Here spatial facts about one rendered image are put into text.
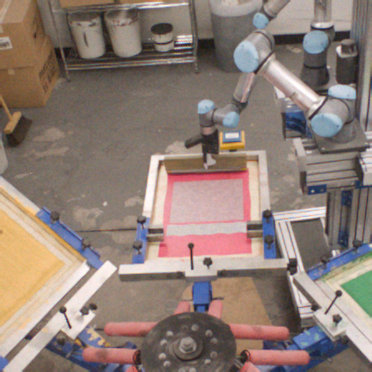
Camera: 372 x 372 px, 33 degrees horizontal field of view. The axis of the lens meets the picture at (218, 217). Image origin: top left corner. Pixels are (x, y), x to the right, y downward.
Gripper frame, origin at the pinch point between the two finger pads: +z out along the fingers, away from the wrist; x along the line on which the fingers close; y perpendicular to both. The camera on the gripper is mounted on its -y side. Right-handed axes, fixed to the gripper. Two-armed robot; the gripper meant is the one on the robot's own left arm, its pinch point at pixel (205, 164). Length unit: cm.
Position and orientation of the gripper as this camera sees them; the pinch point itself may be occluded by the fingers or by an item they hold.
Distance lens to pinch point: 317.0
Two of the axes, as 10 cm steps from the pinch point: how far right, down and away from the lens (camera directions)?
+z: 0.4, 7.4, 6.7
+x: 0.1, -6.7, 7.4
